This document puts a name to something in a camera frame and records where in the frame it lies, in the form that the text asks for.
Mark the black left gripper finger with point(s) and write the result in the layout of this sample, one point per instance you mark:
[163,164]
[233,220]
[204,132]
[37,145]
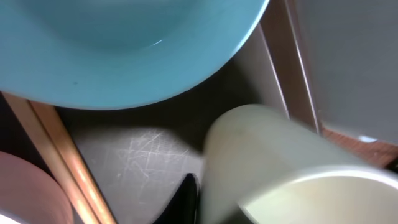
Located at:
[182,207]

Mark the small pale green cup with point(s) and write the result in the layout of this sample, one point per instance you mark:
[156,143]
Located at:
[263,168]

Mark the white rice bowl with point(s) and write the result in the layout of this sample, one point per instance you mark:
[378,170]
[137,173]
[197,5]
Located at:
[29,195]

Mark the blue bowl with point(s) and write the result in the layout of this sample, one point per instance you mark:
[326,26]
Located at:
[110,55]

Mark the brown serving tray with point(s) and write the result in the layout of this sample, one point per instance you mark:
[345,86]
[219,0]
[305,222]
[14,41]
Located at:
[137,156]

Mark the wooden chopstick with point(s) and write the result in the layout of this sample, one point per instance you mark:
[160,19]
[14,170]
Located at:
[46,148]
[54,126]

